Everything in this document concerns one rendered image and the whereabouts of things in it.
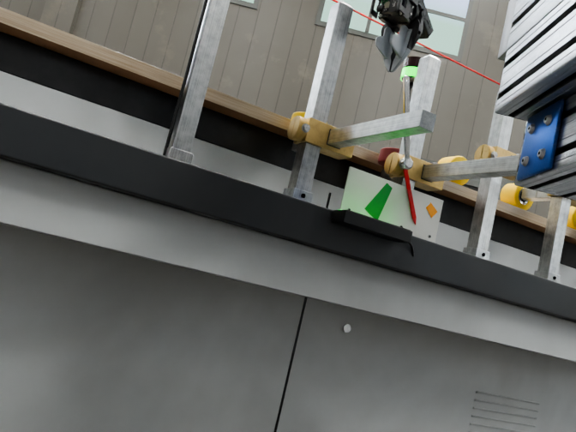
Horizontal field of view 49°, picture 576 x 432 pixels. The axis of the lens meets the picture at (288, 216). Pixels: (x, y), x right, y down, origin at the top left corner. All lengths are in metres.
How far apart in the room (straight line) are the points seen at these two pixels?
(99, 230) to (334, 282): 0.49
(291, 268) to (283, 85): 5.33
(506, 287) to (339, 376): 0.45
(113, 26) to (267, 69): 1.59
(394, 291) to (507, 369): 0.65
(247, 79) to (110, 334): 5.34
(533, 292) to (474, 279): 0.20
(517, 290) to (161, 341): 0.83
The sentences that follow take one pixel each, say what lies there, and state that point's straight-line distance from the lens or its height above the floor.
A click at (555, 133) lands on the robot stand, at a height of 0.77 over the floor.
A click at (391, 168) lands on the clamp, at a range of 1.40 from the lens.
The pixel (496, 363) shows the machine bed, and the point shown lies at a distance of 1.95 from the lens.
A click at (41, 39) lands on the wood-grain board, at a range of 1.33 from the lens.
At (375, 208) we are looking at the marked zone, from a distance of 1.35.
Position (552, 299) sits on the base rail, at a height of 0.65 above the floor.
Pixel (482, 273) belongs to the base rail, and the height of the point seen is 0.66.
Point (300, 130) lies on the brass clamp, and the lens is 1.27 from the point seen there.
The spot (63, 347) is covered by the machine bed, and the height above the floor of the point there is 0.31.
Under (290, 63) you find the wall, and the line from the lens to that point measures 6.62.
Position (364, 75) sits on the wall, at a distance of 6.68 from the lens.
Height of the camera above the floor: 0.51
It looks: 7 degrees up
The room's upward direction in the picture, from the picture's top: 13 degrees clockwise
